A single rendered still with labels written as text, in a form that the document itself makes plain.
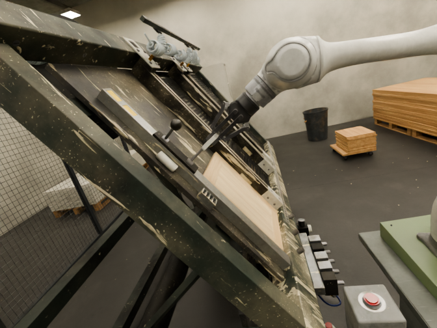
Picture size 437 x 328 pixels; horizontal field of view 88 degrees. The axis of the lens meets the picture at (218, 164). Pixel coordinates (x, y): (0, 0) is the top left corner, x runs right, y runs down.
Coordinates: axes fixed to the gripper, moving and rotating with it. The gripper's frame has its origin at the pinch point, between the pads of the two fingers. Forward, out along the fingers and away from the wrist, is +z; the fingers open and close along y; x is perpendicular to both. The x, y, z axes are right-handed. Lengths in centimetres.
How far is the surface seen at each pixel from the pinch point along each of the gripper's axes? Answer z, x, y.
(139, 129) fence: 14.0, -2.8, -20.3
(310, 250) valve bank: 11, 22, 77
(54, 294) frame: 125, 1, 0
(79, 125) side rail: 11.3, -27.4, -26.2
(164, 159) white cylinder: 14.0, -6.1, -7.1
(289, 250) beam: 12, 5, 57
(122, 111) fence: 13.3, -2.8, -28.3
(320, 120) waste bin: -67, 435, 160
